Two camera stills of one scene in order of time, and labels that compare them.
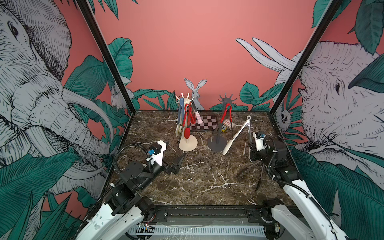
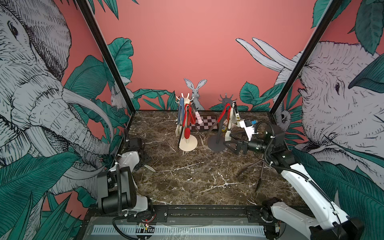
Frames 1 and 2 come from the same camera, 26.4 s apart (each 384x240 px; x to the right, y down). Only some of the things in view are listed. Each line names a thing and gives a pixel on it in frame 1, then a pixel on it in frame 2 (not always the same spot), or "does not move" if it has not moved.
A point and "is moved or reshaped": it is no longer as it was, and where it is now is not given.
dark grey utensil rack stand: [218, 142] does not move
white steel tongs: [229, 143] is moved or reshaped
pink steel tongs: [200, 121] does not move
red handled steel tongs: [185, 114] does not move
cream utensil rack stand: [188, 144] does not move
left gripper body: [166, 168] → [145, 158]
